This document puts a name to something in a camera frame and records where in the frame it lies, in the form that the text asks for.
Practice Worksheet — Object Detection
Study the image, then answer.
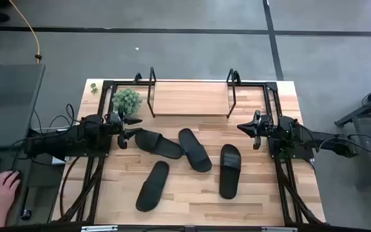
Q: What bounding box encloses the black rubber slide sandal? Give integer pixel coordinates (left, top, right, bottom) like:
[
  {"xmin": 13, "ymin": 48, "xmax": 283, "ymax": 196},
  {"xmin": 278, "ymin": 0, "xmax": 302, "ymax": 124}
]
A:
[
  {"xmin": 178, "ymin": 128, "xmax": 213, "ymax": 173},
  {"xmin": 218, "ymin": 143, "xmax": 242, "ymax": 200},
  {"xmin": 135, "ymin": 160, "xmax": 171, "ymax": 213},
  {"xmin": 135, "ymin": 128, "xmax": 184, "ymax": 160}
]

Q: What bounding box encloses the silver metal bracket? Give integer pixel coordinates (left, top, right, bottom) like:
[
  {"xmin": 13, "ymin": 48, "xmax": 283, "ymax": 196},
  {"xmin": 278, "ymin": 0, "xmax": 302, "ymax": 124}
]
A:
[
  {"xmin": 261, "ymin": 226, "xmax": 299, "ymax": 232},
  {"xmin": 81, "ymin": 225, "xmax": 119, "ymax": 232}
]

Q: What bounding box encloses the person's hand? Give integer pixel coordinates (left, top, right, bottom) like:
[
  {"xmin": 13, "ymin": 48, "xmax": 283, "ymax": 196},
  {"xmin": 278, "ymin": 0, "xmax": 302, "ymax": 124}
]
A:
[{"xmin": 0, "ymin": 170, "xmax": 22, "ymax": 218}]

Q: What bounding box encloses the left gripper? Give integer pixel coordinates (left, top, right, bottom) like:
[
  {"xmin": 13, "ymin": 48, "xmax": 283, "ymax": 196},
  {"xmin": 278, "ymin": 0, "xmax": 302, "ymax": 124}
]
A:
[{"xmin": 108, "ymin": 106, "xmax": 144, "ymax": 150}]

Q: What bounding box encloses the light grey desk panel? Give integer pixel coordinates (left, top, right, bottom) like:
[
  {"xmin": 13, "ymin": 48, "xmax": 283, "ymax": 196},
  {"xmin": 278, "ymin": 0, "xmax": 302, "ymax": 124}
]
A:
[{"xmin": 0, "ymin": 63, "xmax": 46, "ymax": 150}]

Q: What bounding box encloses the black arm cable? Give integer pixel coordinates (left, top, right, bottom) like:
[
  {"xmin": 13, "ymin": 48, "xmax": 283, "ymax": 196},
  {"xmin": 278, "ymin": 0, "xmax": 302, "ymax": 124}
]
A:
[
  {"xmin": 346, "ymin": 133, "xmax": 371, "ymax": 161},
  {"xmin": 48, "ymin": 102, "xmax": 77, "ymax": 130}
]

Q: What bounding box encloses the wooden shelf with black legs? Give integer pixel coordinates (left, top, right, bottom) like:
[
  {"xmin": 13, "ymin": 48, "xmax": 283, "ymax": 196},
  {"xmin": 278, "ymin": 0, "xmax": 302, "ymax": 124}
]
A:
[{"xmin": 146, "ymin": 66, "xmax": 238, "ymax": 119}]

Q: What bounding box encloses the green artificial plant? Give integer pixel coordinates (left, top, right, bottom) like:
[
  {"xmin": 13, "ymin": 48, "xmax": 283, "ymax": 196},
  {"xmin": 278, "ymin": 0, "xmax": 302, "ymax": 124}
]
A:
[{"xmin": 111, "ymin": 88, "xmax": 144, "ymax": 116}]

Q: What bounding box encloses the black metal table frame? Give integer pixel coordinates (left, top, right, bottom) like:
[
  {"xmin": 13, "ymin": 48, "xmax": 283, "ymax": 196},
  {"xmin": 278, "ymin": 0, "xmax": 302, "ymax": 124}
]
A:
[{"xmin": 55, "ymin": 79, "xmax": 327, "ymax": 226}]

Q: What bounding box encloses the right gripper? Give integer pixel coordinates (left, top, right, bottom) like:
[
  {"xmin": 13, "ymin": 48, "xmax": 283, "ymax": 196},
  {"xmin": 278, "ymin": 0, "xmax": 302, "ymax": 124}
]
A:
[{"xmin": 236, "ymin": 110, "xmax": 273, "ymax": 151}]

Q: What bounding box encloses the yellow cable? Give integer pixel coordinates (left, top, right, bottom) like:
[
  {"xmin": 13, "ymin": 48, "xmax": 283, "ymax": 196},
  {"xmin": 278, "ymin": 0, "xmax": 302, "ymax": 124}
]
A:
[{"xmin": 8, "ymin": 0, "xmax": 42, "ymax": 64}]

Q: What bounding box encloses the dark grey desk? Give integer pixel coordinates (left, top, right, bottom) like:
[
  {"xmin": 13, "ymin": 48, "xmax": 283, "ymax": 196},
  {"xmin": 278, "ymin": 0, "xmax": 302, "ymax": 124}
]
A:
[{"xmin": 0, "ymin": 146, "xmax": 66, "ymax": 228}]

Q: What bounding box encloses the thick dark hose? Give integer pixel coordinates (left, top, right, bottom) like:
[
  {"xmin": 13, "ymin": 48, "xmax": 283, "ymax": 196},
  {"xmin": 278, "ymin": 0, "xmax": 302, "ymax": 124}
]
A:
[{"xmin": 59, "ymin": 156, "xmax": 82, "ymax": 217}]

